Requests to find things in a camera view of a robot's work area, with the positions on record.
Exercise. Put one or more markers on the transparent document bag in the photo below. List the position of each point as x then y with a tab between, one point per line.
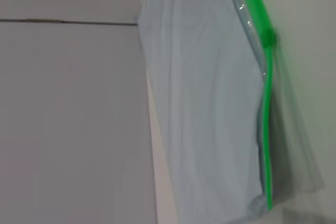
204	103

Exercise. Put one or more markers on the green zipper slider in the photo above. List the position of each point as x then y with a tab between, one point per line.
269	39

